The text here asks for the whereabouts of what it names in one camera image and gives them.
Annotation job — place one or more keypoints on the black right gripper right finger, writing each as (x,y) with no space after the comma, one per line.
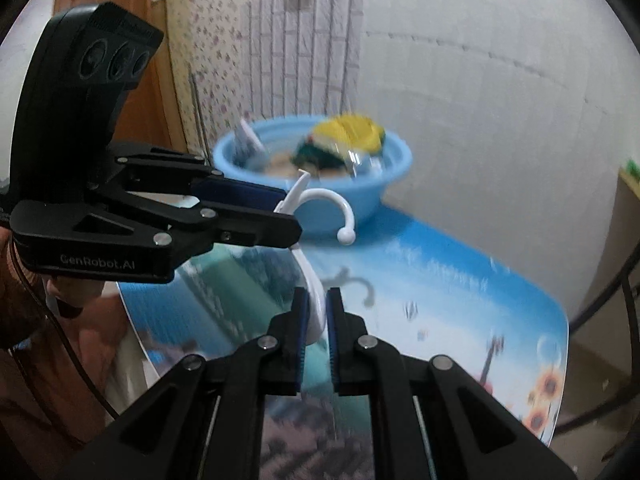
(430,419)

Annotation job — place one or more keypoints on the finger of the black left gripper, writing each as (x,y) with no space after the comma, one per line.
(150,169)
(181,233)

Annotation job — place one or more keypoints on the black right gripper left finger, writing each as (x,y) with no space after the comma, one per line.
(203,419)

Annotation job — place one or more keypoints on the grey snack packet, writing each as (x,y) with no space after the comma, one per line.
(248,150)

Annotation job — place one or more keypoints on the teal packet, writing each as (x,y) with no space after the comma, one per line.
(315,159)

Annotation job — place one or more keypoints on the white plastic hook hanger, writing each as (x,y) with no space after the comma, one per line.
(298,196)

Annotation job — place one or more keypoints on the person left hand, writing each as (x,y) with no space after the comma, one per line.
(68,297)

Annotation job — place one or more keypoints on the brown wooden door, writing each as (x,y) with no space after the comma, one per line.
(150,113)

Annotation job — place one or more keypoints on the yellow top folding table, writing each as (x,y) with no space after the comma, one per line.
(600,409)

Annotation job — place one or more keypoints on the light blue plastic basin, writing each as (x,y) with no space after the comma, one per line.
(318,217)

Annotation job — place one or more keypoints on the green small box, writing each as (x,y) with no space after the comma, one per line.
(633,169)

